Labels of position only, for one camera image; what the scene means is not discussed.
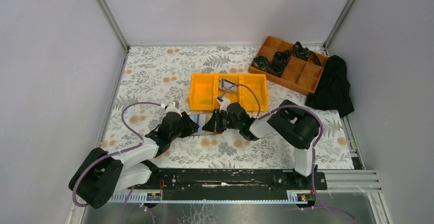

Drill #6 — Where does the black cloth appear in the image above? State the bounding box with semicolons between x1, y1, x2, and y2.
305;55;354;118

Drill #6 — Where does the loose dark floral tie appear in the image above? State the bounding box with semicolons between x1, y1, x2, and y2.
292;41;322;66

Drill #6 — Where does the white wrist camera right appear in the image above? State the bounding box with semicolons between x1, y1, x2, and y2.
217;96;231;111

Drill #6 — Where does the yellow plastic bin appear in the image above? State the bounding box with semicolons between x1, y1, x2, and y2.
239;74;269;112
189;73;216;111
216;78;240;111

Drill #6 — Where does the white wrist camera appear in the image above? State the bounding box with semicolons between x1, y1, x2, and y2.
217;96;231;111
160;101;182;116

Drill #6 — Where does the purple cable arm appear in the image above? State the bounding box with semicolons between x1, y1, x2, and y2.
216;83;324;196
72;102;168;208

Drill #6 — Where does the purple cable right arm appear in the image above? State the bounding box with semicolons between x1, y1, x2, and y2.
216;83;324;196

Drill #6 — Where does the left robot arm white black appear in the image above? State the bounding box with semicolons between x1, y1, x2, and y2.
68;111;200;209

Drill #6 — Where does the wooden compartment tray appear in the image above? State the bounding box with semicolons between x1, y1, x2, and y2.
248;36;328;96

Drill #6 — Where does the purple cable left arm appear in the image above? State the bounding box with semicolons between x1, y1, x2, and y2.
72;102;168;208

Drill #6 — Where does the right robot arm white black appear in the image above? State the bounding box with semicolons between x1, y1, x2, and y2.
201;98;323;177

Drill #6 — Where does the brown leather card holder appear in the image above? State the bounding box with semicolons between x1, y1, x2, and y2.
189;113;220;136

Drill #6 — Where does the rolled tie green yellow pattern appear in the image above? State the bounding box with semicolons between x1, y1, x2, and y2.
252;55;269;72

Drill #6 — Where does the rolled tie dark brown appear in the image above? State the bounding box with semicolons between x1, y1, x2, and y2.
267;60;286;78

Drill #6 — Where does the rolled tie dark orange pattern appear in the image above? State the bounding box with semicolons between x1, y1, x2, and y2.
273;50;291;65

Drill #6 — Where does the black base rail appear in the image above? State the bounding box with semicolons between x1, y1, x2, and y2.
136;168;328;202

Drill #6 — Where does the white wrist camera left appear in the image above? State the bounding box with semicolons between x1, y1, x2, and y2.
160;101;182;116

